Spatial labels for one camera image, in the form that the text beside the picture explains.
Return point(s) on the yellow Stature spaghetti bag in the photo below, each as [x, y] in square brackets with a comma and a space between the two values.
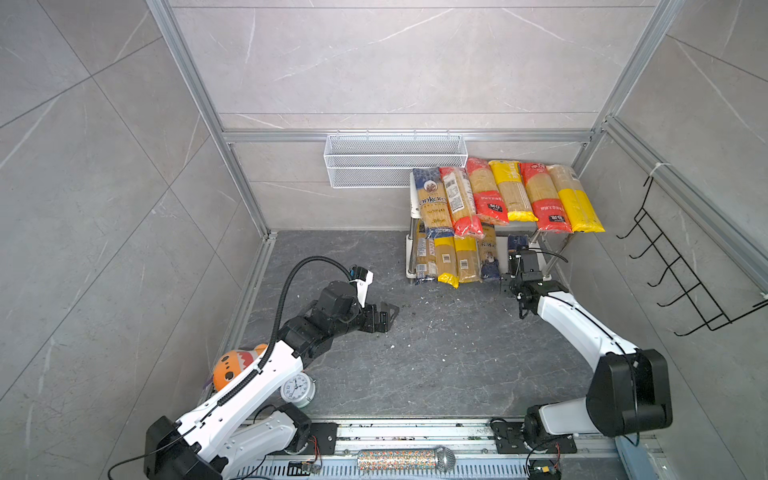
[512, 190]

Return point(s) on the white wire mesh basket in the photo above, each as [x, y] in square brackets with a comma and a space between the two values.
[367, 160]

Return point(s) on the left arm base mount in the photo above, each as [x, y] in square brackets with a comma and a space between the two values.
[322, 436]

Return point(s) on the blue yellow Ankara spaghetti bag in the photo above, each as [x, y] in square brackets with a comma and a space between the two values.
[432, 203]

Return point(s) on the white two-tier shelf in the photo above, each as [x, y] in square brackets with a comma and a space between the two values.
[547, 261]

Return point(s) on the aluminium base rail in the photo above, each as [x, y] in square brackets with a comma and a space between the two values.
[471, 441]

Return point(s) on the red white label spaghetti bag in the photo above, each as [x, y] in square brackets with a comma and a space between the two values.
[465, 220]

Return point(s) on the orange plush toy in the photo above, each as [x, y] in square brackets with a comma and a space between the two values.
[233, 363]

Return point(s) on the red horizontal spaghetti bag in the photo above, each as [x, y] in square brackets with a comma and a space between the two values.
[543, 196]

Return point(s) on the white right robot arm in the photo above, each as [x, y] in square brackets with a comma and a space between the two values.
[630, 389]

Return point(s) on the light blue object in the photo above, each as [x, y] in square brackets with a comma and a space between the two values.
[635, 460]

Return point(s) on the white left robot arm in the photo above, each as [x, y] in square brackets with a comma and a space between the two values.
[220, 438]

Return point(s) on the blue Barilla spaghetti box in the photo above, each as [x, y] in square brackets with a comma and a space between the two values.
[516, 244]

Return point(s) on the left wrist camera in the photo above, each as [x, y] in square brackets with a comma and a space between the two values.
[361, 278]

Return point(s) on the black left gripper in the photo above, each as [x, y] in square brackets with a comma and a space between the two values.
[374, 325]

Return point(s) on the black wire hook rack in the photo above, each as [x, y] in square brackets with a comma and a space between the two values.
[690, 288]

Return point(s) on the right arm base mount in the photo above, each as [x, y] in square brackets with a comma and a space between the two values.
[526, 436]

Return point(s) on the blue clear spaghetti bag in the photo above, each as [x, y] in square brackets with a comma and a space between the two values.
[487, 251]

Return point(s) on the red end long spaghetti bag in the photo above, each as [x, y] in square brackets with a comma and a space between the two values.
[489, 203]

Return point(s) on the yellow end spaghetti bag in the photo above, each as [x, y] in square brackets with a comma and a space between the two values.
[446, 261]
[468, 263]

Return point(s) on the yellow clear spaghetti bag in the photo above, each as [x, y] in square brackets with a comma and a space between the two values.
[580, 212]

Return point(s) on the white alarm clock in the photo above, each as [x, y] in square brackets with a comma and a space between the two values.
[300, 390]

